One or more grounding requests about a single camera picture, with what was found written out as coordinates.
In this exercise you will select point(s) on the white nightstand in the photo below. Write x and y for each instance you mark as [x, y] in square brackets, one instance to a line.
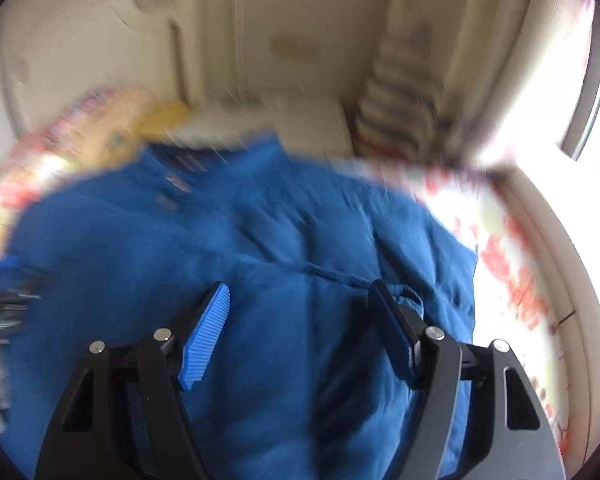
[305, 126]

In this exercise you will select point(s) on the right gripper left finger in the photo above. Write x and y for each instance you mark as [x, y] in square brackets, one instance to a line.
[90, 435]

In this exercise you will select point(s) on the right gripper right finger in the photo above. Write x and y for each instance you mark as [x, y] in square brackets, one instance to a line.
[507, 434]

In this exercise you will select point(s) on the floral bed sheet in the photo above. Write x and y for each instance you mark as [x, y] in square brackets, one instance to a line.
[512, 299]

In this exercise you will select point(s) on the window with dark frame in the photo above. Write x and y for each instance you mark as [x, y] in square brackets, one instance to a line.
[586, 110]

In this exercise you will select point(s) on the white wooden headboard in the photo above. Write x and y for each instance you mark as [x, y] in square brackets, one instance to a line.
[53, 57]

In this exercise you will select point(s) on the blue quilted down jacket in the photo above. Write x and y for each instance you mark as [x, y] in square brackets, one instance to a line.
[299, 385]

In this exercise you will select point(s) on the slim white desk lamp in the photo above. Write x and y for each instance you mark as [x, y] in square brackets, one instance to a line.
[239, 91]

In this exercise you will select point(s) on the striped patterned curtain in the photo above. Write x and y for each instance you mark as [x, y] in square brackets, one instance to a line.
[435, 69]

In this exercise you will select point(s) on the yellow pillow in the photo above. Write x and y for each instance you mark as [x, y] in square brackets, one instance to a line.
[155, 126]

